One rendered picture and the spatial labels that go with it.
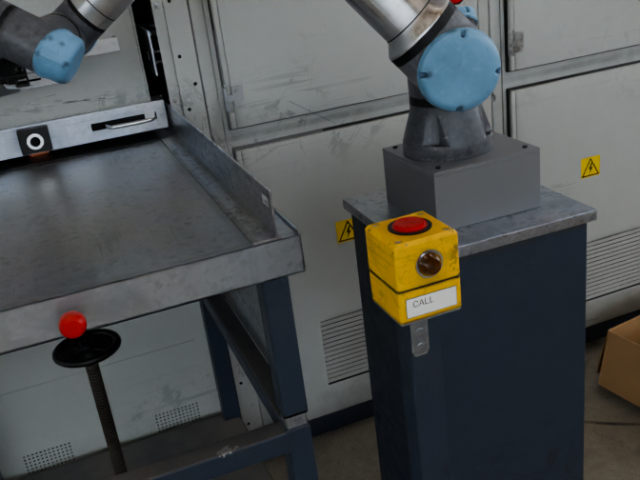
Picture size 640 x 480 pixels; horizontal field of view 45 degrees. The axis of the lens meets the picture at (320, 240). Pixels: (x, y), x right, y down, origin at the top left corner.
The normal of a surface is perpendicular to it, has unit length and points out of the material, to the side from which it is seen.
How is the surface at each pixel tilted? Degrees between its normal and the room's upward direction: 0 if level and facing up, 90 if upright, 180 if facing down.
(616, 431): 0
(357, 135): 90
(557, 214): 0
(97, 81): 90
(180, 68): 90
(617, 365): 75
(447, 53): 95
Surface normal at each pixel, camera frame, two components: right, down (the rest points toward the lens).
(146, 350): 0.36, 0.32
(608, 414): -0.12, -0.92
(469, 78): 0.08, 0.46
